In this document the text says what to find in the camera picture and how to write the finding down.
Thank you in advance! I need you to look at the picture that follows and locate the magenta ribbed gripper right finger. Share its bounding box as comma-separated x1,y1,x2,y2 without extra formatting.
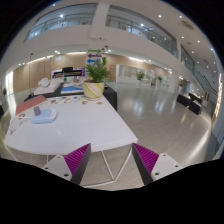
132,143,182,185

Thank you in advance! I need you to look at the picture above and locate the colourful direction sign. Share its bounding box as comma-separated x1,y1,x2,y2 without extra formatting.
86,49,102,64

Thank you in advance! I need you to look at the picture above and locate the purple device on charger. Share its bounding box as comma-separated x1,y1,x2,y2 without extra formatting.
33,106,41,116

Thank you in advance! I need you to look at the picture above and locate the white charger cable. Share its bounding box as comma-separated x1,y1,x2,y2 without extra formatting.
8,114,34,136

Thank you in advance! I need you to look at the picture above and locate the white sculptural lounge seat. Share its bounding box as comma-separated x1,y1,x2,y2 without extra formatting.
34,78,60,95

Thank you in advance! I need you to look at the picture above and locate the black bench seat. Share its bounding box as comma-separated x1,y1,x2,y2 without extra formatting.
177,94,202,115

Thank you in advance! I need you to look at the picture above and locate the blue board on table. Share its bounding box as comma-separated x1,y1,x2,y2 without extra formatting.
61,86,83,94

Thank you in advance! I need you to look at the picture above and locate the light blue charging dock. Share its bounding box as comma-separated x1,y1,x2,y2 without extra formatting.
31,109,57,124

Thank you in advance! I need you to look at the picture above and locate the black grand piano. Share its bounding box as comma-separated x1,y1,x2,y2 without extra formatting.
51,67,85,78

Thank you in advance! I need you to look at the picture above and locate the potted green fern plant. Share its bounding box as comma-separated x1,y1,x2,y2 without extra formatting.
83,57,110,100

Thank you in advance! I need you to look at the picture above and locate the white rectangular table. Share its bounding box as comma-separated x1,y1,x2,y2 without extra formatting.
4,95,138,155

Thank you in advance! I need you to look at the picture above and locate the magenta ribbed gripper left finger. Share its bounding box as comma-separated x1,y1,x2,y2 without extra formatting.
42,144,91,185

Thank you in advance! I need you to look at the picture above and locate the distant potted plant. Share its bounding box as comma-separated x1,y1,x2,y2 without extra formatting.
136,71,145,81

